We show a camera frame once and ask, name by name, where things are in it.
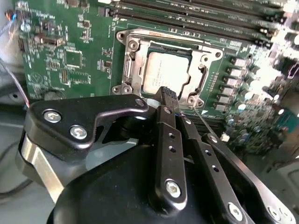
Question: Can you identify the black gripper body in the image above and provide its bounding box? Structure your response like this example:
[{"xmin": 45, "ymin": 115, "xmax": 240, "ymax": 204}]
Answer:
[{"xmin": 45, "ymin": 142, "xmax": 226, "ymax": 224}]

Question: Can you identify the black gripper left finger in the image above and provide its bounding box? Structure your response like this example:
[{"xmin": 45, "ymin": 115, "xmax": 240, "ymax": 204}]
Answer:
[{"xmin": 15, "ymin": 86, "xmax": 188, "ymax": 213}]

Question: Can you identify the CPU with silver top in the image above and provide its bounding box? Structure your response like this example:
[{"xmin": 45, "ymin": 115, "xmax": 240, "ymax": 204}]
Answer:
[{"xmin": 142, "ymin": 51, "xmax": 190, "ymax": 94}]

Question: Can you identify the metal socket cover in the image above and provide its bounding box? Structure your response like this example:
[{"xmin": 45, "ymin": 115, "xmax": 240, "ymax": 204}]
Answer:
[{"xmin": 126, "ymin": 34, "xmax": 210, "ymax": 107}]

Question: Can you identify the metal locking lever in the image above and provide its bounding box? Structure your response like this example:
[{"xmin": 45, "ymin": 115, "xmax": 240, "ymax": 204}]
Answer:
[
  {"xmin": 193, "ymin": 106, "xmax": 214, "ymax": 135},
  {"xmin": 125, "ymin": 57, "xmax": 134, "ymax": 83}
]

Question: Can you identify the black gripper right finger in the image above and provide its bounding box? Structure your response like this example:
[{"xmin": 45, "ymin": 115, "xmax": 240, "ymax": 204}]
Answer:
[{"xmin": 178, "ymin": 113, "xmax": 299, "ymax": 224}]

